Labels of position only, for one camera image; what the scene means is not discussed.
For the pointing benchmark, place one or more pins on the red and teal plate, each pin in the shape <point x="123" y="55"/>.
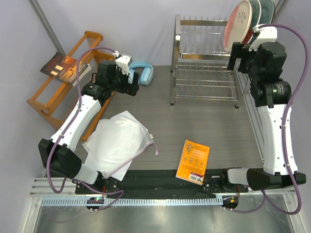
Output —
<point x="256" y="14"/>

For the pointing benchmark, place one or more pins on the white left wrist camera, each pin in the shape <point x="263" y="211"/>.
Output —
<point x="123" y="61"/>

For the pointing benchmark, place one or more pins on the dark teal floral plate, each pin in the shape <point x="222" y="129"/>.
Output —
<point x="273" y="11"/>

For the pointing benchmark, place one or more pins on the clear zip pouch purple trim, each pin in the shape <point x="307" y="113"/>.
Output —
<point x="115" y="143"/>

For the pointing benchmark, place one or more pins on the orange paperback book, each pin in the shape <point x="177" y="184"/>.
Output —
<point x="193" y="162"/>

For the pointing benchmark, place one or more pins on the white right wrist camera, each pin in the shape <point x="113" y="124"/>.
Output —
<point x="264" y="34"/>

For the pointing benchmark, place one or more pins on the light blue headphones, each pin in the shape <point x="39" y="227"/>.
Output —
<point x="146" y="75"/>

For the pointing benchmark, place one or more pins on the stainless steel dish rack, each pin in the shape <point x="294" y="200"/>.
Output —
<point x="199" y="63"/>

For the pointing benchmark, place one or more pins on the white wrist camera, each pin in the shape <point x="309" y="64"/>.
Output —
<point x="123" y="61"/>
<point x="264" y="34"/>

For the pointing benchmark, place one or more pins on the pink and cream plate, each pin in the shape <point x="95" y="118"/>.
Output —
<point x="238" y="25"/>

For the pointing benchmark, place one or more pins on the light teal plate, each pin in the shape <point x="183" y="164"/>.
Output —
<point x="266" y="12"/>

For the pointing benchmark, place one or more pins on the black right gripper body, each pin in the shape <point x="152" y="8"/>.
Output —
<point x="251" y="58"/>

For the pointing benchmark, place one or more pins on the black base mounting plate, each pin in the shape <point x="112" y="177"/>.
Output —
<point x="158" y="186"/>

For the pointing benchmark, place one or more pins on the orange wooden rack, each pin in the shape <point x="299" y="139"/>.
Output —
<point x="54" y="100"/>

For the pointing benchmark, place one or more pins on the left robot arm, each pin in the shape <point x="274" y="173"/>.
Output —
<point x="58" y="153"/>

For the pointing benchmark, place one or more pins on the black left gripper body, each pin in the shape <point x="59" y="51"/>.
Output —
<point x="120" y="83"/>

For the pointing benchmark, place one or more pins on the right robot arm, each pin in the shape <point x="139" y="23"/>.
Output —
<point x="271" y="95"/>

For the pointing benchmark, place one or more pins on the dark paperback book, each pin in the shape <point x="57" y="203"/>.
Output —
<point x="61" y="67"/>

